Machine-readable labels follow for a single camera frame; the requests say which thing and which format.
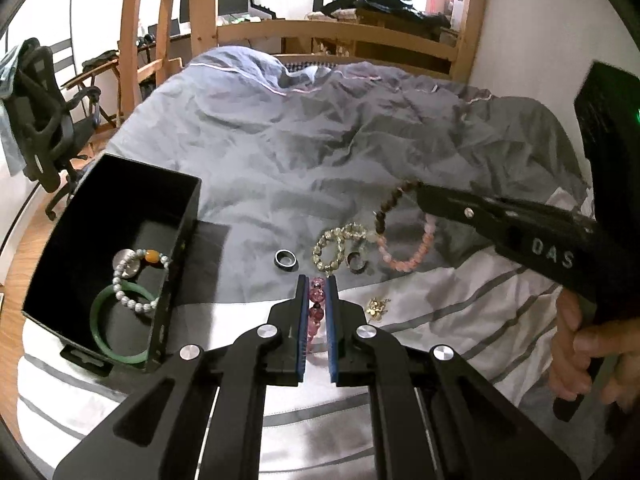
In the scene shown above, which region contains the brown wooden bead bracelet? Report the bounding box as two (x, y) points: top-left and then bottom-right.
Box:
(373, 180), (421, 236)

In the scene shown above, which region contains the pale yellow crystal bracelet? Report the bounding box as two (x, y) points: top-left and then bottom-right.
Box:
(311, 221), (371, 276)

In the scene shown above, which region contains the green jade bangle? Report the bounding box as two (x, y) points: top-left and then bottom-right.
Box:
(89, 282), (153, 366)

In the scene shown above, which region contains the wooden bed frame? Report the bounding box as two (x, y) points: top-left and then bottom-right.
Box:
(117, 0), (487, 120)

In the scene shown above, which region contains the dark pink bead bracelet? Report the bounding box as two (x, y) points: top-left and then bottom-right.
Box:
(305, 275), (329, 354)

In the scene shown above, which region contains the gold chain jewelry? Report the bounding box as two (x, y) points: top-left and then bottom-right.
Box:
(364, 297), (390, 321)

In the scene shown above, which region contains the right hand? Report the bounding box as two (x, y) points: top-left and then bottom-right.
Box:
(549, 289), (640, 411)

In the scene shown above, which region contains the blue garment on chair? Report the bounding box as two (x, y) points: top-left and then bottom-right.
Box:
(0, 41), (27, 177)

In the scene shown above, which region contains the wooden folding table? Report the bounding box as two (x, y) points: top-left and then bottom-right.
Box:
(62, 58), (124, 132)

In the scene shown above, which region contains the black clothes pile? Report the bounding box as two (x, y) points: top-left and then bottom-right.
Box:
(320, 0), (450, 28)

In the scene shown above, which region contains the dark ring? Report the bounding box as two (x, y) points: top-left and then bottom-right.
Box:
(345, 250), (371, 276)

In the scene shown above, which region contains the black jewelry box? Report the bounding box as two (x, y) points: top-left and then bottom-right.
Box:
(23, 155), (202, 376)

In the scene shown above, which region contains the black ring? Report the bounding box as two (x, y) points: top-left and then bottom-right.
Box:
(272, 249), (300, 271)

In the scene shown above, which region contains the light pink bead bracelet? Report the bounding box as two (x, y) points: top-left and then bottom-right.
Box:
(375, 212), (438, 274)

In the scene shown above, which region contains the black office chair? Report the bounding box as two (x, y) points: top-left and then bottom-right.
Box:
(6, 38), (101, 221)

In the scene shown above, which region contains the white pearl bead bracelet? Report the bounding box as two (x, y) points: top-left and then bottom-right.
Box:
(112, 247), (173, 316)

